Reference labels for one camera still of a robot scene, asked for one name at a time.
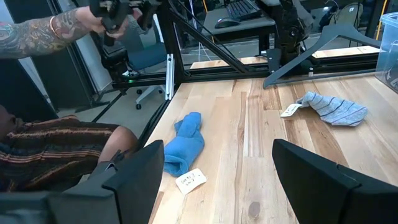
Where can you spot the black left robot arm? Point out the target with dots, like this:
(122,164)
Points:
(292,31)

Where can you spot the silver frame bracket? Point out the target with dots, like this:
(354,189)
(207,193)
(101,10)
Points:
(169,77)

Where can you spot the black keyboard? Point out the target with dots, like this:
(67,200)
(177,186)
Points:
(242,9)

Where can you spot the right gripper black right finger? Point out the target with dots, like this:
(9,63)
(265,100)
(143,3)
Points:
(314,186)

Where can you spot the black aluminium table frame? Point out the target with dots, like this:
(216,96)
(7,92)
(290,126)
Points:
(174,46)

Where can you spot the grey striped sock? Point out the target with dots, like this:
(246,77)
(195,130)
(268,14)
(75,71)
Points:
(335,109)

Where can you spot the grey computer desk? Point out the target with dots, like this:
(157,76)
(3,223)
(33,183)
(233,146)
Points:
(248,26)

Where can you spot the clear plastic bin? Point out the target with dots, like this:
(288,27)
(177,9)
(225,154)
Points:
(388,46)

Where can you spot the grey background chair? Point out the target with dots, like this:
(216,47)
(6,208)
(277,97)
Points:
(348,14)

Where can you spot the person's forearm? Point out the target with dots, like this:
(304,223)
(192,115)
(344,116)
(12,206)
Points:
(31,37)

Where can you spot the dark computer mouse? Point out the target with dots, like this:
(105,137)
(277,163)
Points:
(227,22)

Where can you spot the person's hand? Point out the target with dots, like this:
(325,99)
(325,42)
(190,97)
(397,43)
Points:
(88,21)

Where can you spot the blue office chair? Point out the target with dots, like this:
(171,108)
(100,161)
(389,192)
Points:
(146,56)

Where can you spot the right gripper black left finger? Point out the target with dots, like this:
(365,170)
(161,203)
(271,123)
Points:
(136,180)

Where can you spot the black clothes hanger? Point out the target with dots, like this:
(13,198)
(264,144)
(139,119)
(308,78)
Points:
(335,31)

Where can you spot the person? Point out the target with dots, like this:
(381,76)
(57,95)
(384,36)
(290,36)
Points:
(46,149)

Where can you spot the white paper tag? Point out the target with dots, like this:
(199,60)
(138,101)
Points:
(191,181)
(290,110)

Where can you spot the blue sock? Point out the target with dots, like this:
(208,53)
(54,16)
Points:
(185,146)

